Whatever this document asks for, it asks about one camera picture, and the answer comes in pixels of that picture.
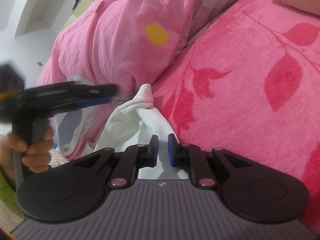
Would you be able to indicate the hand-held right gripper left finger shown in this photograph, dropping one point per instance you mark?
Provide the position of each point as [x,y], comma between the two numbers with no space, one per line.
[155,150]

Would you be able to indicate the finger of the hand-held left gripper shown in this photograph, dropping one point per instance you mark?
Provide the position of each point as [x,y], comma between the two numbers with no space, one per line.
[100,95]

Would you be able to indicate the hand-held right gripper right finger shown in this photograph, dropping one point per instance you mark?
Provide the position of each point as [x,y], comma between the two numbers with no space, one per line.
[171,150]

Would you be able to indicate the white shirt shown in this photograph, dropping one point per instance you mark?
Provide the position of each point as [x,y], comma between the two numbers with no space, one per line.
[147,120]

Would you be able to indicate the pile of unfolded clothes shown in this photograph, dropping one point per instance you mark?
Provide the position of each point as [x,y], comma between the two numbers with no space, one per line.
[58,158]

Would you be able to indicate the person's left hand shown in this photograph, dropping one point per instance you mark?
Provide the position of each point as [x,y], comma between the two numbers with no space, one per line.
[37,155]

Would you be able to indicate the pink floral quilt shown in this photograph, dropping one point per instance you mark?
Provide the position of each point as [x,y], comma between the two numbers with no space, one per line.
[120,30]

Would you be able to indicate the pink flower print blanket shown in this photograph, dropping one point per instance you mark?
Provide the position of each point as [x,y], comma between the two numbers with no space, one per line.
[237,117]

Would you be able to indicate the light green wardrobe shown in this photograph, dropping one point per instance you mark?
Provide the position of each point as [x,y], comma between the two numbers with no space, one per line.
[80,7]

